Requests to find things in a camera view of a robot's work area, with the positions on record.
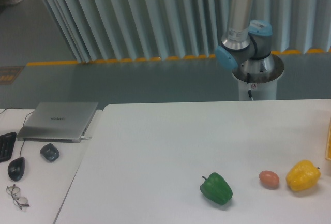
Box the black mouse cable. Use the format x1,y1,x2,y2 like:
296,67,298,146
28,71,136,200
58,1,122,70
0,107,36,159

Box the yellow bell pepper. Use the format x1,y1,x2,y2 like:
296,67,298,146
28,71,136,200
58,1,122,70
286,160,321,192

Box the green bell pepper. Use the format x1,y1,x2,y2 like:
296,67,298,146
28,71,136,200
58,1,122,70
200,172,233,205

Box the dark grey small case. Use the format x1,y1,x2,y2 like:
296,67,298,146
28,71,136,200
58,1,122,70
40,143,60,162

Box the thin frame eyeglasses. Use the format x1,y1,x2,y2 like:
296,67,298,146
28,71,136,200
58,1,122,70
6,184,30,210

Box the black keyboard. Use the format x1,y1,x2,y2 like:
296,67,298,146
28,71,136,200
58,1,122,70
0,132,17,162

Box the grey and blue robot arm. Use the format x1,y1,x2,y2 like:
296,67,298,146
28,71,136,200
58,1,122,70
215,0,330,69

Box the brown egg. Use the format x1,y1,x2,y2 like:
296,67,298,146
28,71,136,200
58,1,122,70
259,170,280,188

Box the white folding partition screen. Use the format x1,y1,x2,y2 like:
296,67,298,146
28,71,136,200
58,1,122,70
43,0,330,62

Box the black computer mouse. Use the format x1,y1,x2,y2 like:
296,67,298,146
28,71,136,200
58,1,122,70
7,157,25,182

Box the silver closed laptop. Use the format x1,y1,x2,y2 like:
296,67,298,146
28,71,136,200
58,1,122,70
17,102,98,143

